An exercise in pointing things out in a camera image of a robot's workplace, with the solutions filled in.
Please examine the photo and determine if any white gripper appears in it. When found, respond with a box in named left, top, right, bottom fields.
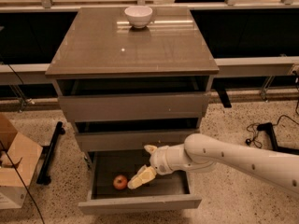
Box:
left=127, top=145, right=178, bottom=189

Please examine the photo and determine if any red apple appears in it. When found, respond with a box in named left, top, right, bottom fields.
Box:
left=113, top=175, right=128, bottom=190

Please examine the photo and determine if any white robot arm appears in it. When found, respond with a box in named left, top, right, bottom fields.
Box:
left=128, top=133, right=299, bottom=196

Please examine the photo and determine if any grey bottom drawer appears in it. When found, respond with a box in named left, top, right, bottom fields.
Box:
left=78, top=149, right=201, bottom=215

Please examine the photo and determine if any grey drawer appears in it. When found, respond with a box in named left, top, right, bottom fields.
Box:
left=76, top=118, right=199, bottom=152
left=78, top=149, right=201, bottom=215
left=57, top=77, right=209, bottom=122

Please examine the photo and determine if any grey middle drawer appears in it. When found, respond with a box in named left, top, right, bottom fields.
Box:
left=76, top=118, right=199, bottom=152

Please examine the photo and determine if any grey top drawer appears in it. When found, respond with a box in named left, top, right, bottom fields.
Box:
left=57, top=77, right=209, bottom=122

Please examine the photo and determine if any grey drawer cabinet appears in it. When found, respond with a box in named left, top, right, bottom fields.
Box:
left=45, top=6, right=220, bottom=170

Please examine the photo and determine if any black left floor bar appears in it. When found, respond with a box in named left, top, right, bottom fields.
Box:
left=36, top=121, right=65, bottom=185

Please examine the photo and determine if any cardboard box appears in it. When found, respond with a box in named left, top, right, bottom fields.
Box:
left=0, top=114, right=42, bottom=209

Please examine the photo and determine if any white ceramic bowl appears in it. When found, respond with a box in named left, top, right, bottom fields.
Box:
left=124, top=6, right=153, bottom=28

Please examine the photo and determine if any black tangled floor cable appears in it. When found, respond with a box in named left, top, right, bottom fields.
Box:
left=245, top=70, right=299, bottom=149

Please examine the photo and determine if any black cable over box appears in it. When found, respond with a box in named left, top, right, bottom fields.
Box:
left=0, top=140, right=47, bottom=224

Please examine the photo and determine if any grey window sill rail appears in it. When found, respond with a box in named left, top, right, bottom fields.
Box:
left=0, top=56, right=299, bottom=85

